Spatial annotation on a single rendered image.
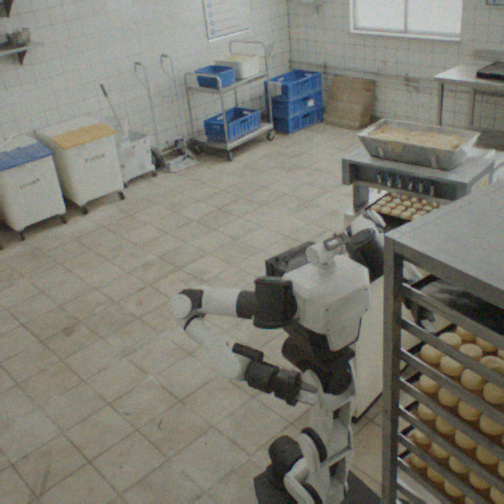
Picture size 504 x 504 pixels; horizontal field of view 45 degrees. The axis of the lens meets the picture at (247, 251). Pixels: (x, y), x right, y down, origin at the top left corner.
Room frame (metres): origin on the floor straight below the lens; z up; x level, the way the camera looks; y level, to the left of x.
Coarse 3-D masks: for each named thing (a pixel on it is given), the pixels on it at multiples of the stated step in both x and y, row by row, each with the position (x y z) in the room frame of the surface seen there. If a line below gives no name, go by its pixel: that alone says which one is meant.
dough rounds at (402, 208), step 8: (384, 200) 3.09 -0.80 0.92; (392, 200) 3.07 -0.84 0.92; (400, 200) 3.08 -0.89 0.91; (416, 200) 3.07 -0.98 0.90; (424, 200) 3.03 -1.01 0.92; (376, 208) 3.00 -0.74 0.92; (384, 208) 2.98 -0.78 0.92; (392, 208) 2.99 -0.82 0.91; (400, 208) 2.96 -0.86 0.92; (408, 208) 2.95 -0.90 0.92; (416, 208) 2.95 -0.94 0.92; (424, 208) 2.93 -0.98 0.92; (432, 208) 2.94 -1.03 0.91; (400, 216) 2.91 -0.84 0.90; (408, 216) 2.87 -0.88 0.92; (416, 216) 2.85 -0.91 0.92
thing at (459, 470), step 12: (420, 432) 1.09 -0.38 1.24; (420, 444) 1.07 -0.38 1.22; (432, 444) 1.05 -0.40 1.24; (432, 456) 1.03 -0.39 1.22; (444, 456) 1.02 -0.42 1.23; (456, 468) 0.97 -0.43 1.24; (468, 468) 0.97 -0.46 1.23; (468, 480) 0.95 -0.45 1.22; (480, 480) 0.93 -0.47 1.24; (480, 492) 0.91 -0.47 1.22; (492, 492) 0.90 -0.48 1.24
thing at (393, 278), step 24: (384, 240) 1.10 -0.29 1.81; (384, 264) 1.10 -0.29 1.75; (384, 288) 1.10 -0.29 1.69; (384, 312) 1.10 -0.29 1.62; (384, 336) 1.10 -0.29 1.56; (384, 360) 1.10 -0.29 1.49; (384, 384) 1.09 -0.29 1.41; (384, 408) 1.09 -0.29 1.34; (384, 432) 1.09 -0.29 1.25; (384, 456) 1.09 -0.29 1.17; (384, 480) 1.09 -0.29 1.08
